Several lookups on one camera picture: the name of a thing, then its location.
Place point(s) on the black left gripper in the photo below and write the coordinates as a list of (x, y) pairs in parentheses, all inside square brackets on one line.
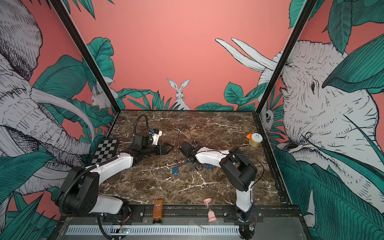
[(164, 152)]

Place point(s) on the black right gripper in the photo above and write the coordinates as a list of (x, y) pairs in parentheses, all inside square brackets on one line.
[(188, 161)]

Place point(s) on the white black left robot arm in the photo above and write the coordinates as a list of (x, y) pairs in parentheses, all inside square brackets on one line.
[(79, 195)]

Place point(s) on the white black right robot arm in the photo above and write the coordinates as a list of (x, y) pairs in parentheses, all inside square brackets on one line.
[(239, 170)]

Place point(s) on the pink hourglass timer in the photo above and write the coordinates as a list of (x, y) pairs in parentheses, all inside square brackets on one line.
[(211, 215)]

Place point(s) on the orange rectangular device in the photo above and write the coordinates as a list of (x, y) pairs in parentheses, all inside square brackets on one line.
[(158, 211)]

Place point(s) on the black white checkerboard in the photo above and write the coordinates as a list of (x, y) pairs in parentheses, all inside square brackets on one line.
[(106, 149)]

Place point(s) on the white ventilated strip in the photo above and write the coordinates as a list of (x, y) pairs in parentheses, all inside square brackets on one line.
[(152, 230)]

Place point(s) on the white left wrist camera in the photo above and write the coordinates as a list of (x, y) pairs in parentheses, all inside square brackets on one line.
[(156, 134)]

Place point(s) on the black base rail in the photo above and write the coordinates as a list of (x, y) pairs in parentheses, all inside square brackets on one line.
[(131, 213)]

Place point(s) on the black corner frame post left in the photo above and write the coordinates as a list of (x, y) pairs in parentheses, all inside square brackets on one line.
[(67, 21)]

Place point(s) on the black corner frame post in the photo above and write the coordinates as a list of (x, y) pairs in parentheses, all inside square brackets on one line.
[(67, 21), (299, 25)]

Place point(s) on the black corner frame post right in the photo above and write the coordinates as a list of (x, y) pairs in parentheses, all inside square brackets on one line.
[(299, 25)]

